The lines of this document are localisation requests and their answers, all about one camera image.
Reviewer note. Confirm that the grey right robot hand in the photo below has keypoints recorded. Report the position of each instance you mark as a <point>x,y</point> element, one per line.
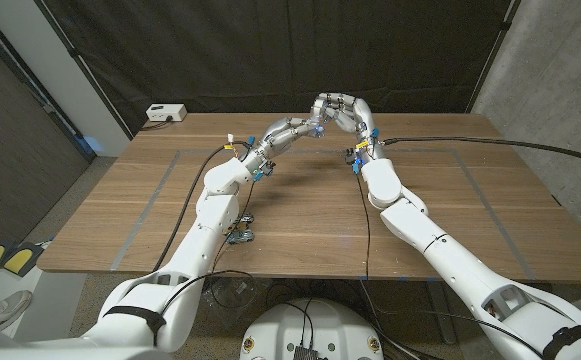
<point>362,117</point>

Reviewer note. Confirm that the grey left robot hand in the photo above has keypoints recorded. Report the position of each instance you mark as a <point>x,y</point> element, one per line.
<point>282,137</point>

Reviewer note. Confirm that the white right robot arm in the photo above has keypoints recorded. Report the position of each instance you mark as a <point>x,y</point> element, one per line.
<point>420,225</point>

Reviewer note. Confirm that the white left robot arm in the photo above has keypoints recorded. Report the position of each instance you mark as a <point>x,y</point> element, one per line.
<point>210,215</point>

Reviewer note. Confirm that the silver toy car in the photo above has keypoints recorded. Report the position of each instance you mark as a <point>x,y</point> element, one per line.
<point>246,218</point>

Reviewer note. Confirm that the blue toy car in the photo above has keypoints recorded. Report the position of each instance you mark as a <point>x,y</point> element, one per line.
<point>242,237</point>

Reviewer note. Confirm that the yellow right wrist label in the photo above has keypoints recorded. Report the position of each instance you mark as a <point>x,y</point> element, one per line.
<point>362,145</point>

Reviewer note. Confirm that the blue right wrist connector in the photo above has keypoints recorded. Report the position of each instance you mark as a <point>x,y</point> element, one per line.
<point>356,167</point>

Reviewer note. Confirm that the black backdrop curtain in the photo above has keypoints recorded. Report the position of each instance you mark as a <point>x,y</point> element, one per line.
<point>220,50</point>

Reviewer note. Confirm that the white power box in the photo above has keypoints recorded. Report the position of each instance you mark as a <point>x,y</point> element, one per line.
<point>166,112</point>

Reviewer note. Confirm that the black backdrop stand pole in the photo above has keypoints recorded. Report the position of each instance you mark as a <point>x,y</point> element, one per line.
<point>88,75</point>
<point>495,50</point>

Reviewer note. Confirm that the clear plastic bag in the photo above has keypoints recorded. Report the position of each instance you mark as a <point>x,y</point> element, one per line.
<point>235,292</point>

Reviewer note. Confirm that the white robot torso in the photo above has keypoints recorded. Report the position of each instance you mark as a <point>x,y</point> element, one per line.
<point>312,325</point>

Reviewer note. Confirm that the grey table leg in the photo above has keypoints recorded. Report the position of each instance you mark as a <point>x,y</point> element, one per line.
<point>440,320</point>

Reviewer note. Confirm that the grey sneaker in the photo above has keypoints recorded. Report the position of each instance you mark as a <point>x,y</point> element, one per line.
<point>2,310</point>

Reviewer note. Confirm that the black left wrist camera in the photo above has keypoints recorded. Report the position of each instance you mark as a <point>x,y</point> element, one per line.
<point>268,168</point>

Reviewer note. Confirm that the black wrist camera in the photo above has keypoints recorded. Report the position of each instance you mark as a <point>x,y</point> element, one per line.
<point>268,168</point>
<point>351,156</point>

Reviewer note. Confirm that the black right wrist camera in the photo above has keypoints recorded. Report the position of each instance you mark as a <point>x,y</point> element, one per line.
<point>351,156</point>

